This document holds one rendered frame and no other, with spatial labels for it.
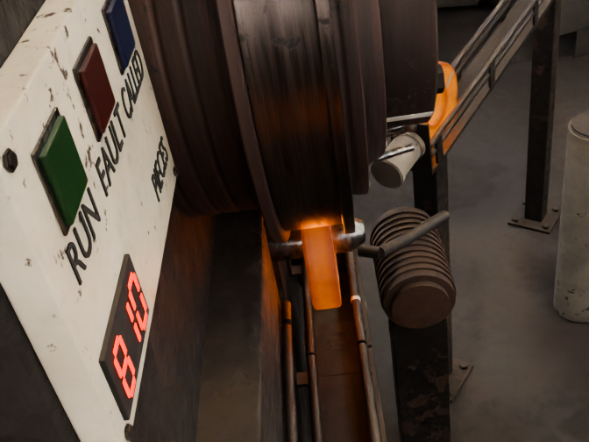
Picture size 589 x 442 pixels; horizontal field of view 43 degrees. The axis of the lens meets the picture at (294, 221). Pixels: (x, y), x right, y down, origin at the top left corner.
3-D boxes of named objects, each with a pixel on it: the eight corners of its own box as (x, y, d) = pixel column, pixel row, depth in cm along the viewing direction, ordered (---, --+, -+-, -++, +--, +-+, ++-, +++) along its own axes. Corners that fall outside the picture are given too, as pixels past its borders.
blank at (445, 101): (417, 159, 139) (434, 163, 137) (387, 122, 126) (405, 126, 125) (450, 86, 141) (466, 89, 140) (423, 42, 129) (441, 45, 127)
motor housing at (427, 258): (399, 476, 155) (379, 283, 123) (385, 393, 172) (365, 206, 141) (462, 469, 154) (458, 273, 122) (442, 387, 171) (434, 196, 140)
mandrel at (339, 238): (224, 275, 89) (216, 249, 87) (225, 251, 93) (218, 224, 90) (368, 257, 88) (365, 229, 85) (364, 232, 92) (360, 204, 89)
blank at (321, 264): (301, 252, 79) (332, 247, 78) (293, 153, 89) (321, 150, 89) (317, 336, 90) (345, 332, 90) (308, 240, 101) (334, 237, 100)
